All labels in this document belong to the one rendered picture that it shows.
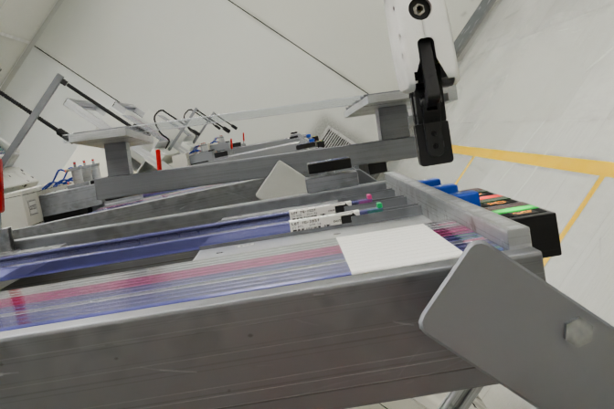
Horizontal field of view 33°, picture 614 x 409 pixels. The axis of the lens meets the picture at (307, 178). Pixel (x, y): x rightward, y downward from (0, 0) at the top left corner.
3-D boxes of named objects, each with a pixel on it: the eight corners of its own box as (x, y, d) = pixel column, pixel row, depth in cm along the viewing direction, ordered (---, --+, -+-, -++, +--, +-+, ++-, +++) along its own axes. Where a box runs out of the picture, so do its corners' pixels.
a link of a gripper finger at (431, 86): (441, 74, 91) (440, 116, 96) (423, 15, 96) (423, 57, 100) (428, 77, 91) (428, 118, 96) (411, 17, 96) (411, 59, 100)
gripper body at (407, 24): (455, -42, 93) (473, 81, 94) (439, -26, 103) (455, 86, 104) (373, -29, 93) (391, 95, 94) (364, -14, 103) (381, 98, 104)
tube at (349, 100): (423, 95, 146) (422, 88, 146) (425, 95, 145) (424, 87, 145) (65, 142, 144) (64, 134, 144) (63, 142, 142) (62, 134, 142)
